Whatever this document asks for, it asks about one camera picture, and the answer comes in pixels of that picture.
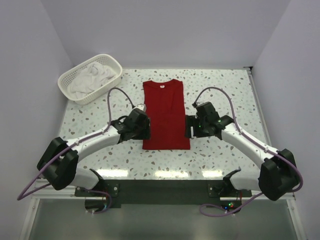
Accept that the red t shirt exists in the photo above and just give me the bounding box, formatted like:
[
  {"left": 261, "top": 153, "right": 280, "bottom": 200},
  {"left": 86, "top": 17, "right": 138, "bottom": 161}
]
[{"left": 142, "top": 79, "right": 191, "bottom": 150}]

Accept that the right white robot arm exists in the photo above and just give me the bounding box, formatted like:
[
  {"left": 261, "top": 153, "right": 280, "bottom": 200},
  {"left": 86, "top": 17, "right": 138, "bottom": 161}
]
[{"left": 185, "top": 102, "right": 303, "bottom": 201}]

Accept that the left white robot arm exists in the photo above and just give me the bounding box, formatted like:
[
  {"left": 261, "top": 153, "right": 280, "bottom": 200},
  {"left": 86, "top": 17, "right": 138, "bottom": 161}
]
[{"left": 37, "top": 104, "right": 150, "bottom": 191}]

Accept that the white cloth in basket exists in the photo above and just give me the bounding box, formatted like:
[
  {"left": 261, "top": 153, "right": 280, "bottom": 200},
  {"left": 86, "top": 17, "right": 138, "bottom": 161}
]
[{"left": 67, "top": 61, "right": 116, "bottom": 100}]

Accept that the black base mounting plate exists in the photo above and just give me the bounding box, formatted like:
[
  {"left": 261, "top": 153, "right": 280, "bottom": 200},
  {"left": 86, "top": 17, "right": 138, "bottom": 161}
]
[{"left": 75, "top": 177, "right": 252, "bottom": 210}]

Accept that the white plastic laundry basket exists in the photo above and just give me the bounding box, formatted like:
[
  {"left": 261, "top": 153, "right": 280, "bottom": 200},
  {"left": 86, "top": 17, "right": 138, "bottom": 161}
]
[{"left": 57, "top": 54, "right": 123, "bottom": 105}]

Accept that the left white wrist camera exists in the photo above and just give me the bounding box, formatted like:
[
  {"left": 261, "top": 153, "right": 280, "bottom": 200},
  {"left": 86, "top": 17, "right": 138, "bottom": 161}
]
[{"left": 133, "top": 103, "right": 147, "bottom": 112}]

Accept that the aluminium front rail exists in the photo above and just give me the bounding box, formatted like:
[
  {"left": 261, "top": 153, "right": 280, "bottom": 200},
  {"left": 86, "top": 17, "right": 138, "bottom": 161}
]
[{"left": 31, "top": 174, "right": 297, "bottom": 201}]

